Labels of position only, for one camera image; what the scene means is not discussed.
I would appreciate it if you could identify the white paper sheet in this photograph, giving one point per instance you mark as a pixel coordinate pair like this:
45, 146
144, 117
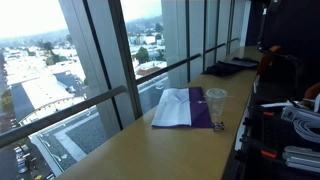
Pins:
173, 106

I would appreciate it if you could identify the silver metal bars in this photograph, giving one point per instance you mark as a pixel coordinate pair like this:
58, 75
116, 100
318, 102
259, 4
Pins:
301, 158

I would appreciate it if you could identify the small metal binder clip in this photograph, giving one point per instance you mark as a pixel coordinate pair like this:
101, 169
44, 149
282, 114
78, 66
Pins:
218, 126

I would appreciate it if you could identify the black equipment cart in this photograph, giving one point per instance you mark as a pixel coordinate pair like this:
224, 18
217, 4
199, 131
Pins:
266, 133

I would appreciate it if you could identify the white plastic strip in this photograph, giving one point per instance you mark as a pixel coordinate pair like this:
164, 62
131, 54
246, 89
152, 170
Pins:
275, 104

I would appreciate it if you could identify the orange chair back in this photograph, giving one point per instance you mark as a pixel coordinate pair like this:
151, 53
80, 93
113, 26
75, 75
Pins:
266, 61

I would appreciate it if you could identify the clear plastic cup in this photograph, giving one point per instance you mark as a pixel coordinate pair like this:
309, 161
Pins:
216, 101

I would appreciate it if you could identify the purple folder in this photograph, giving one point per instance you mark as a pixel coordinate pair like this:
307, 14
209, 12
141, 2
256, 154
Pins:
200, 110

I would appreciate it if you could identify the black cloth bag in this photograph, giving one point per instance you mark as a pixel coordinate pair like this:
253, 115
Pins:
220, 69

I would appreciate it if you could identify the flat dark tablet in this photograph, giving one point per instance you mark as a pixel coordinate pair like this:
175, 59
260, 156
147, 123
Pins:
241, 63

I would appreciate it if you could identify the white power strip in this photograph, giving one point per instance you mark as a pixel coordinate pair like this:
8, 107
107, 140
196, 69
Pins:
293, 113

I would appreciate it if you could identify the orange round object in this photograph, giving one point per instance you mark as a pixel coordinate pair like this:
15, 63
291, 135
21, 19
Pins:
313, 91

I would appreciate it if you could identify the grey metal handrail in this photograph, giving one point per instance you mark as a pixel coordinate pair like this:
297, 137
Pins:
66, 111

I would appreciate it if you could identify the black vertical pole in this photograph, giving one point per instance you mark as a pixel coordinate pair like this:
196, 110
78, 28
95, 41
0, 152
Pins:
262, 26

